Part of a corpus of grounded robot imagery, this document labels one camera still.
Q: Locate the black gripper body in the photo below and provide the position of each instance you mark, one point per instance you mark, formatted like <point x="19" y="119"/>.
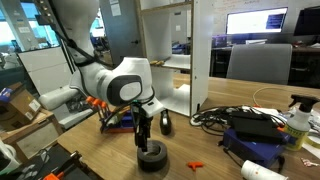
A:
<point x="145" y="110"/>

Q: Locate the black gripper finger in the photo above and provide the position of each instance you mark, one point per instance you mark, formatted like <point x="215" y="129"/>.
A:
<point x="139" y="141"/>
<point x="145" y="136"/>

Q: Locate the black duct tape roll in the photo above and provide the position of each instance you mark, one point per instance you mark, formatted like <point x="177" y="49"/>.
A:
<point x="154" y="158"/>

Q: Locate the yellow handled scissors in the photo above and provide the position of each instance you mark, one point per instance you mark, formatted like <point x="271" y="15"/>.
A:
<point x="157" y="62"/>

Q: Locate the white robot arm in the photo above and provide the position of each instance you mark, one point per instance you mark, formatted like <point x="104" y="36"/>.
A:
<point x="128" y="84"/>

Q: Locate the white wooden shelf unit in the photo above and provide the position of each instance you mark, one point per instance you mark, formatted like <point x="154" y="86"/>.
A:
<point x="181" y="84"/>

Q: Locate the blue hex key holder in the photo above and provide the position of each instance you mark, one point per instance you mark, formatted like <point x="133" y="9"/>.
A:
<point x="121" y="123"/>

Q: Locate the small orange hex key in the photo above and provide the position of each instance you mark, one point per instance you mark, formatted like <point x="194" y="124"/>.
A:
<point x="194" y="165"/>

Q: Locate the black power adapter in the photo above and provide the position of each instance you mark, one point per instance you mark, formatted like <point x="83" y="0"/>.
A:
<point x="251" y="128"/>

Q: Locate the white paper cup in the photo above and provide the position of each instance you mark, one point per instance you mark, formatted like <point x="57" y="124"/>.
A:
<point x="253" y="171"/>

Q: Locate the blue box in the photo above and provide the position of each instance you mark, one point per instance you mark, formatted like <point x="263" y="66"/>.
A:
<point x="264" y="154"/>

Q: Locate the cardboard box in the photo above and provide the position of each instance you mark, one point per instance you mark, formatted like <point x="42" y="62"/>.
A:
<point x="18" y="107"/>

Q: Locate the grey office chair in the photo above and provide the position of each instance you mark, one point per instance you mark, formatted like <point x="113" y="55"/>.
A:
<point x="267" y="63"/>

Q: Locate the spray bottle yellow label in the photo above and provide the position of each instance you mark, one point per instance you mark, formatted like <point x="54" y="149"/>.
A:
<point x="297" y="126"/>

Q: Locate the computer monitor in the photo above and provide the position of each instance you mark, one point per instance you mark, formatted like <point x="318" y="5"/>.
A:
<point x="258" y="21"/>

